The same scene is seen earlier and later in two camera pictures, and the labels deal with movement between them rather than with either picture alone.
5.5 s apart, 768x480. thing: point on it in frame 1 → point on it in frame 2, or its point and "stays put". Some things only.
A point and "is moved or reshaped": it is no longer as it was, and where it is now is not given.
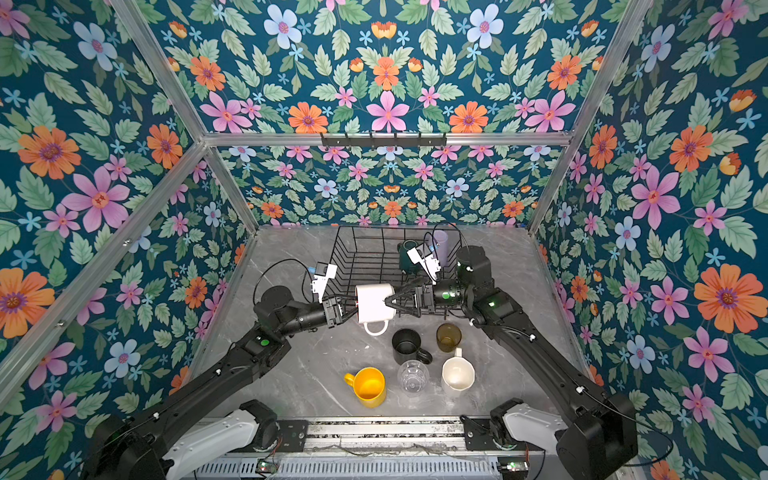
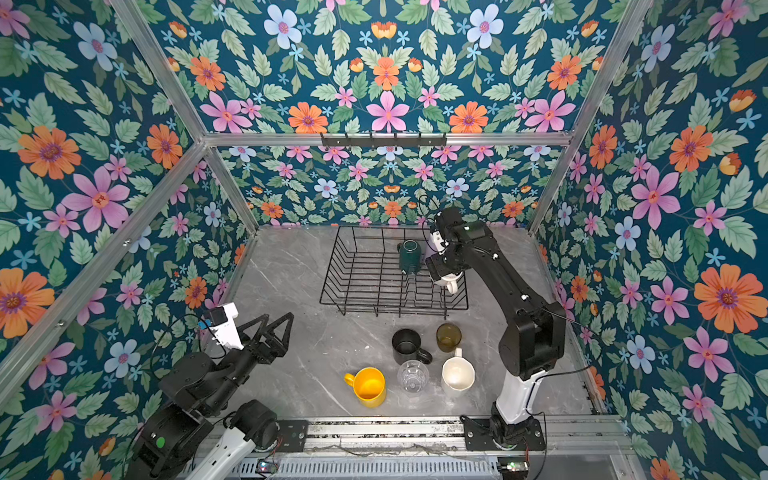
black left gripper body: (330, 312) → (265, 356)
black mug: (406, 346) stays put
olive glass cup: (448, 336) stays put
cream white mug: (458, 372) stays put
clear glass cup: (412, 377) stays put
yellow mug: (369, 386) stays put
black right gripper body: (446, 295) → (443, 265)
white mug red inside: (370, 305) is moved or reshaped
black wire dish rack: (420, 260) stays put
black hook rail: (384, 141) stays put
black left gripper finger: (349, 310) → (263, 319)
